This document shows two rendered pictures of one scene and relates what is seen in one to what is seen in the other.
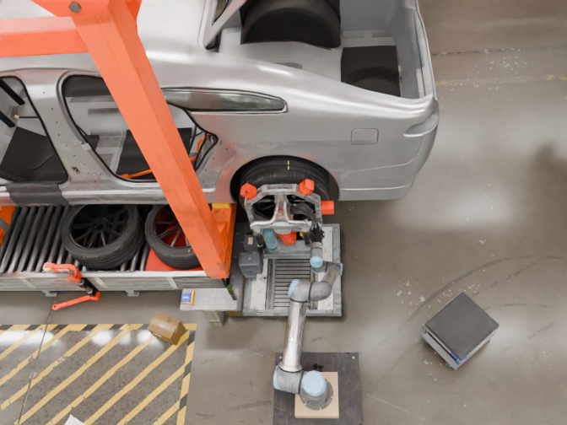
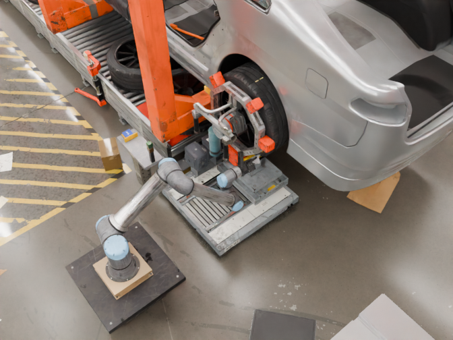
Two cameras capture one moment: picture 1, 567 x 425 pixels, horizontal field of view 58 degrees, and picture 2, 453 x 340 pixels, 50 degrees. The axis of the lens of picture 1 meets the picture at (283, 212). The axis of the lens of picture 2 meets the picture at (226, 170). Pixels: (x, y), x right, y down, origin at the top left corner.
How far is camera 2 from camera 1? 176 cm
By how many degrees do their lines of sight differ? 25
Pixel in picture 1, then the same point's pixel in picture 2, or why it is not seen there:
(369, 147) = (318, 100)
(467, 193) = (441, 275)
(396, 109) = (352, 69)
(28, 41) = not seen: outside the picture
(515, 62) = not seen: outside the picture
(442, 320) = (269, 320)
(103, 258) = (118, 73)
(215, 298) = (142, 150)
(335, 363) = (162, 266)
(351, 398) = (140, 297)
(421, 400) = not seen: outside the picture
